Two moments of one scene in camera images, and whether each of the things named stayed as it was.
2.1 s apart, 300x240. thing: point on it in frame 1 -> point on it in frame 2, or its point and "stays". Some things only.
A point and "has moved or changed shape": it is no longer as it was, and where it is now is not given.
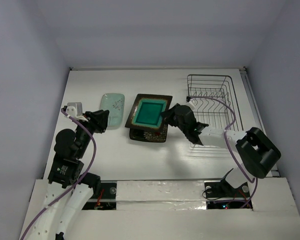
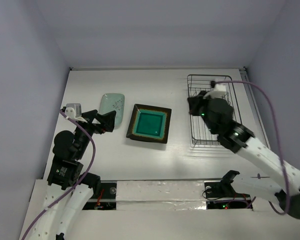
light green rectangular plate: [114, 102] stays
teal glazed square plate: [146, 112] has moved or changed shape
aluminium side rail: [256, 113] stays
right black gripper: [173, 115] -> [194, 106]
